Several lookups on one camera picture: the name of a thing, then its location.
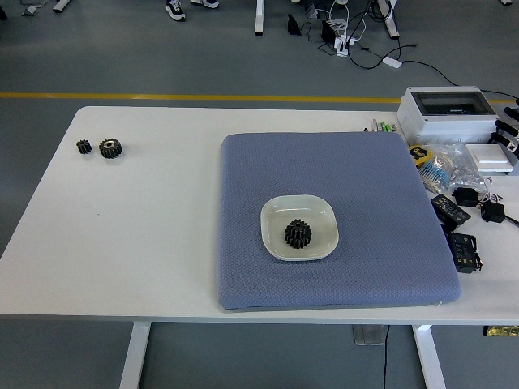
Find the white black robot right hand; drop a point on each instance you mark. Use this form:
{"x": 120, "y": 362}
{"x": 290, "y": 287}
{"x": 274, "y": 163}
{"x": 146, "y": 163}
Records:
{"x": 510, "y": 130}

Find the large black gear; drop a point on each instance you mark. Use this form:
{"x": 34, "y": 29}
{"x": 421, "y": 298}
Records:
{"x": 110, "y": 148}
{"x": 299, "y": 242}

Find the grey metal block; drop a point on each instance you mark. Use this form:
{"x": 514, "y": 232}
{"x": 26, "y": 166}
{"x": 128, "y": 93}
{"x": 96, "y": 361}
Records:
{"x": 514, "y": 162}

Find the bag of metal parts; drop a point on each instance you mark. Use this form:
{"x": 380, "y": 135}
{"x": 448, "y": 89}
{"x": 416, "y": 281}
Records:
{"x": 462, "y": 168}

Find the black power adapter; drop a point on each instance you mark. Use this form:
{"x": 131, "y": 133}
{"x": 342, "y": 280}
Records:
{"x": 493, "y": 212}

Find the bag of blue parts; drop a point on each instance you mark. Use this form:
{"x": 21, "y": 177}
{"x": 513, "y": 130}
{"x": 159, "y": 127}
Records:
{"x": 436, "y": 174}

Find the yellow black tape measure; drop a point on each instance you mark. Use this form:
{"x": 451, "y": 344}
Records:
{"x": 417, "y": 154}

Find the black digital panel meter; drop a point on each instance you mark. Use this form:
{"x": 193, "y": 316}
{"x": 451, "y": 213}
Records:
{"x": 451, "y": 210}

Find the green terminal connectors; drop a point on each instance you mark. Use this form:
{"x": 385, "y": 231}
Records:
{"x": 383, "y": 126}

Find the black digital controller module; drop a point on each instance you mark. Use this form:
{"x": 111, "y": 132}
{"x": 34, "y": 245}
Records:
{"x": 464, "y": 251}

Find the white desk leg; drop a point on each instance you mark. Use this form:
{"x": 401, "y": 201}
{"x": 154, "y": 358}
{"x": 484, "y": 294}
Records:
{"x": 390, "y": 20}
{"x": 259, "y": 16}

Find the white power strip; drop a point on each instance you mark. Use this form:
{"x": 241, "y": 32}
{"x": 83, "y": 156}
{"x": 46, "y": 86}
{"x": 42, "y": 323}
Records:
{"x": 342, "y": 45}

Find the yellow black label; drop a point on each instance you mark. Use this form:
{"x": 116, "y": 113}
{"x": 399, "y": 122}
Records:
{"x": 503, "y": 331}

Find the blue-grey quilted mat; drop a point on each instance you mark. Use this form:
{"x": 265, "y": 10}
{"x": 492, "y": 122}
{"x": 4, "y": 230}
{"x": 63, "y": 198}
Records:
{"x": 308, "y": 170}

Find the black charger block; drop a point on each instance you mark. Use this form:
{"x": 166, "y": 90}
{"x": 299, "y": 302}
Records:
{"x": 327, "y": 31}

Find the white table leg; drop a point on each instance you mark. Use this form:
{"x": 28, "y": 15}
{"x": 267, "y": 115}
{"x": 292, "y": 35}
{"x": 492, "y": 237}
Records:
{"x": 135, "y": 356}
{"x": 430, "y": 356}

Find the black floor device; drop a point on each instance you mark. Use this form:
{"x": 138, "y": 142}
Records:
{"x": 292, "y": 25}

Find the grey floor plate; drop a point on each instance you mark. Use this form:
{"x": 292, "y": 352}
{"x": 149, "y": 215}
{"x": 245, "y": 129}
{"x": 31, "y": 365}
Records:
{"x": 367, "y": 335}

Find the white square dish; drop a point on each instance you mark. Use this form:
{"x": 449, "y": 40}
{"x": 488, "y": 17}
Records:
{"x": 275, "y": 227}

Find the person's shoe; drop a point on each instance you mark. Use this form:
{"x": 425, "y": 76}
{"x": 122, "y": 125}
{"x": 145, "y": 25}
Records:
{"x": 175, "y": 9}
{"x": 207, "y": 2}

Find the white switch panel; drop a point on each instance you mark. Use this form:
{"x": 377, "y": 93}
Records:
{"x": 488, "y": 157}

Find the grey electrical enclosure box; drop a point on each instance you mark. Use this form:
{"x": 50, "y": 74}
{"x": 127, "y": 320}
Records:
{"x": 446, "y": 123}

